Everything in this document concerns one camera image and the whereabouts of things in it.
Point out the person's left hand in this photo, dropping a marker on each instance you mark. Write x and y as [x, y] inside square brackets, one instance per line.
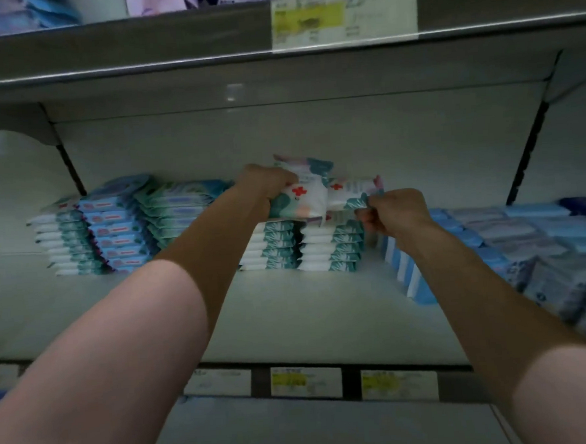
[261, 187]

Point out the person's right hand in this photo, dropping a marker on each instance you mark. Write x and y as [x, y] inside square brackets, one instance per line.
[399, 213]

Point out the stack of white green packets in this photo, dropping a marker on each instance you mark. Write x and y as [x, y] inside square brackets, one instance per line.
[273, 248]
[66, 241]

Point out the metal store shelving unit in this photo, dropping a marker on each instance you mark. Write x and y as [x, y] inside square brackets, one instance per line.
[416, 132]

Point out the stack of blue green packets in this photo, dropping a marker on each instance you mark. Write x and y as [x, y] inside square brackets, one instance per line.
[178, 206]

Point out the stack of blue red packets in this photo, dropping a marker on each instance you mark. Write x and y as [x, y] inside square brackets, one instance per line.
[118, 225]

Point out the pink blue packet stack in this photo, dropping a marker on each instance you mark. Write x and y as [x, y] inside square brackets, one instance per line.
[18, 13]

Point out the person's left forearm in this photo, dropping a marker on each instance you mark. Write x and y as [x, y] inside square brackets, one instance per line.
[113, 359]

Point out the person's right forearm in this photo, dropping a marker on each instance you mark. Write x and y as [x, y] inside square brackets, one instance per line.
[527, 324]

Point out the row of blue white boxes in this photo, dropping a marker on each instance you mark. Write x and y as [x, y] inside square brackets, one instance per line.
[533, 254]

